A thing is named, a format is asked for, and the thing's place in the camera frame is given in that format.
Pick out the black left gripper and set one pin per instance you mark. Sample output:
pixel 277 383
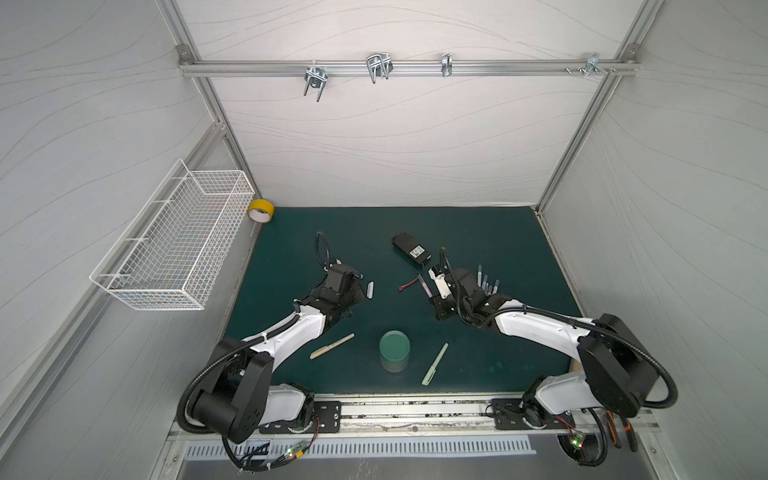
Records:
pixel 357 293

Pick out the pink pen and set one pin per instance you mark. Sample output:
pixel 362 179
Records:
pixel 425 287

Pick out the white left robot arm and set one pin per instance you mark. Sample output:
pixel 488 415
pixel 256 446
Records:
pixel 233 395

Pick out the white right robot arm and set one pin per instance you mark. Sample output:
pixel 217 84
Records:
pixel 617 372

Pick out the light green pen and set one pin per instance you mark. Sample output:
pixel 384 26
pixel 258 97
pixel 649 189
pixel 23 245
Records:
pixel 429 375

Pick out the green lidded round container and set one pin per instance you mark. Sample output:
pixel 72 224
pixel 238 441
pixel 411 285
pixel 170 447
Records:
pixel 394 351

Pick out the black battery box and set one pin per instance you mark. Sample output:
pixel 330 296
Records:
pixel 411 248

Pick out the yellow tape roll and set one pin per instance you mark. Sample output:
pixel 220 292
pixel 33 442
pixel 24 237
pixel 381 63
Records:
pixel 261 211

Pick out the metal u-bolt clamp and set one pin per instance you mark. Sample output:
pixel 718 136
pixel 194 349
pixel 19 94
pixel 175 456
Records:
pixel 316 79

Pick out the metal hook clamp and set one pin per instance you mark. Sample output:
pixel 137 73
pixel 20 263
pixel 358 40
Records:
pixel 379 65

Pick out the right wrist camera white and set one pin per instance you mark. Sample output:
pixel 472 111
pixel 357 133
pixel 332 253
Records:
pixel 442 286

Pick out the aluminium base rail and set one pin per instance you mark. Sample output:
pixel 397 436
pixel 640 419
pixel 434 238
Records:
pixel 444 414

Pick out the white wire basket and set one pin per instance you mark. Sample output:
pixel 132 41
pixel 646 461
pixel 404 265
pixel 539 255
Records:
pixel 171 253

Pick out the small metal ring clamp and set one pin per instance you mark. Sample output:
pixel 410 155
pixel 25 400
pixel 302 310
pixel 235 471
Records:
pixel 446 65

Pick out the aluminium cross rail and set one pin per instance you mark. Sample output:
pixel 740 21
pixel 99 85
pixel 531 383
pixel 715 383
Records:
pixel 401 68

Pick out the metal bracket clamp right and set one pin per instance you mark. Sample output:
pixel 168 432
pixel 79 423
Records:
pixel 592 67

